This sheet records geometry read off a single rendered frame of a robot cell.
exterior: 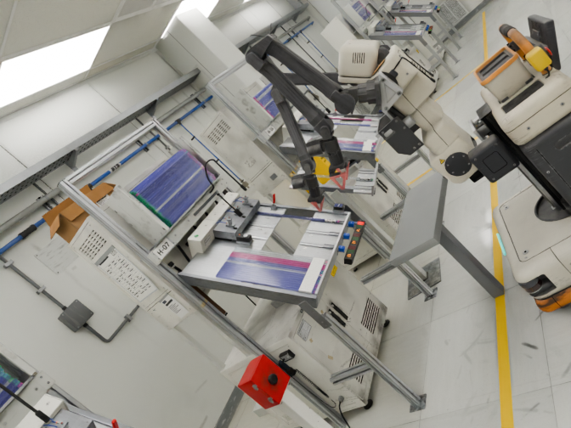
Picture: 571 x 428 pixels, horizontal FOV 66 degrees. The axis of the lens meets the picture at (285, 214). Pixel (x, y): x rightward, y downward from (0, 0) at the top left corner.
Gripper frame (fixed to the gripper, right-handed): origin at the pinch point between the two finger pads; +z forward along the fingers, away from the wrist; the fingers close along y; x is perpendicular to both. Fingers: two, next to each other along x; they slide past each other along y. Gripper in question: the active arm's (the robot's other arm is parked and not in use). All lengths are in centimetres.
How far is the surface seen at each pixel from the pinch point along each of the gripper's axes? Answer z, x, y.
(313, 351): 55, -5, 44
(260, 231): 8.7, -36.0, 4.0
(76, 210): -32, -118, 37
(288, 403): 36, 2, 87
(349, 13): -34, -77, -463
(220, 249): 6, -51, 23
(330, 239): 16.0, 2.6, 3.5
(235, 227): 0.2, -45.0, 11.6
